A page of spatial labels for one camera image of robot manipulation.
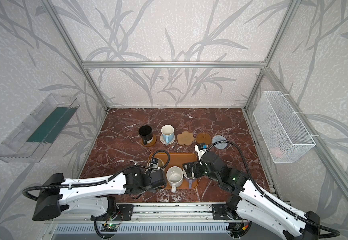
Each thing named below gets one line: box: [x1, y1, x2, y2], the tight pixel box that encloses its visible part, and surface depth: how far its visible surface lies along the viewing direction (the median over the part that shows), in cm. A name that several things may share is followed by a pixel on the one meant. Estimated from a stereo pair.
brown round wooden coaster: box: [196, 132, 212, 145], surface depth 104 cm
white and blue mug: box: [160, 124, 175, 144], surface depth 96 cm
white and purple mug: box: [182, 168, 198, 189], surface depth 78 cm
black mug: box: [138, 125, 154, 145], surface depth 96 cm
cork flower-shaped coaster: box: [176, 131, 195, 146], surface depth 105 cm
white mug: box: [166, 166, 184, 193], surface depth 79 cm
